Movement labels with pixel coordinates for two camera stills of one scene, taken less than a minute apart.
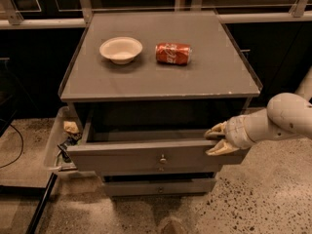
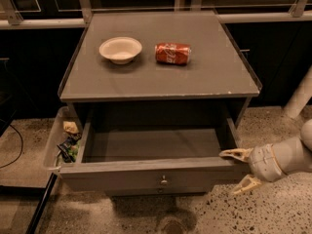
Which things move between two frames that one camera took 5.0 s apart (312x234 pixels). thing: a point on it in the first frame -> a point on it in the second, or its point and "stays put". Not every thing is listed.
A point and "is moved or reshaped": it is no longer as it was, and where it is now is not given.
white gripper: [236, 132] -> [263, 163]
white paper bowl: [121, 50] stays put
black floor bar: [32, 227] stays put
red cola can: [173, 54] stays put
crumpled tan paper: [71, 126] stays put
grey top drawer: [150, 142] is moved or reshaped
